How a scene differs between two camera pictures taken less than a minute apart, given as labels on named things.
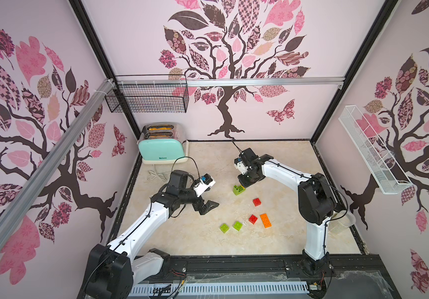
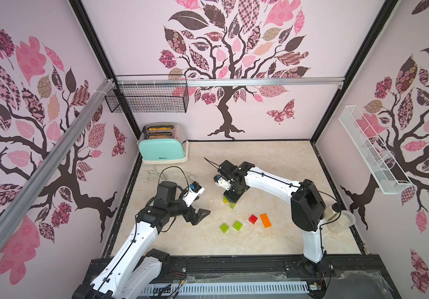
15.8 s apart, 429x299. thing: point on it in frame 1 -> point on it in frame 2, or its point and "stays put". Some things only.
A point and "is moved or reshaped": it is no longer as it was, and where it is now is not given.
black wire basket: (149, 93) stays put
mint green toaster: (163, 143) stays put
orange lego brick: (265, 220) stays put
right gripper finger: (245, 180) -> (232, 196)
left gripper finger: (209, 205) -> (200, 214)
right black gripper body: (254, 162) -> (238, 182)
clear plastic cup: (340, 221) stays put
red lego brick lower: (252, 219) stays put
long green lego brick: (238, 189) is moved or reshaped
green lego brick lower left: (224, 228) stays put
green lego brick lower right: (237, 225) stays put
